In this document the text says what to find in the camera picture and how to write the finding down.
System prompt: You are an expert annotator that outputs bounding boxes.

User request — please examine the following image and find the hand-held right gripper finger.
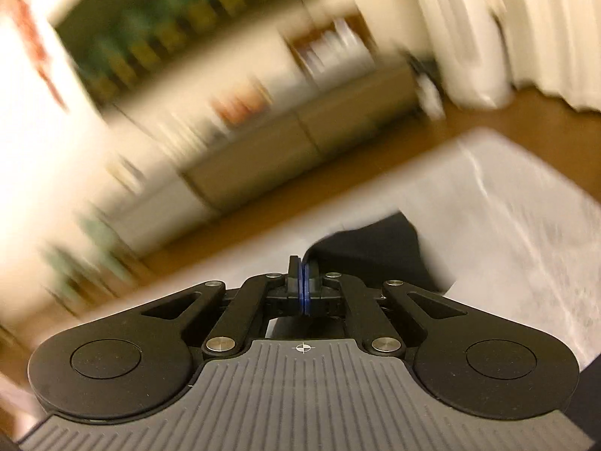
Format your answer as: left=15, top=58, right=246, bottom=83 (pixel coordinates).
left=141, top=256, right=305, bottom=356
left=303, top=258, right=467, bottom=357

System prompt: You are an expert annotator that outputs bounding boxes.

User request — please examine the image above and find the black garment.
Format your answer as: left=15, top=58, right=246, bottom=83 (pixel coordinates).
left=306, top=211, right=452, bottom=298

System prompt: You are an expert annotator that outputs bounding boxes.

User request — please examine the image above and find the low wooden cabinet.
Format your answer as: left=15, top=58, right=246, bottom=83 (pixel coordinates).
left=180, top=62, right=423, bottom=214

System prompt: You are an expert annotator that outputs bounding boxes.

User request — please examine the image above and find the white mat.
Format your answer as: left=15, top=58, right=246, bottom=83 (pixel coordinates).
left=139, top=128, right=601, bottom=372

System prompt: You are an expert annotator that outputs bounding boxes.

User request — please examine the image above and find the white cylindrical appliance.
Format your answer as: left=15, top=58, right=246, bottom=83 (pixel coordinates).
left=423, top=0, right=513, bottom=109

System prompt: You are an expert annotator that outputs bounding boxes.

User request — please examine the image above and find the white curtain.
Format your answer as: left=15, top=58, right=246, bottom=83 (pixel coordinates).
left=404, top=0, right=601, bottom=112

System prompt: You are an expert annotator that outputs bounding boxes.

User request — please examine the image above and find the green framed wall picture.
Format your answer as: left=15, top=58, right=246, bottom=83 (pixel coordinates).
left=53, top=0, right=337, bottom=114

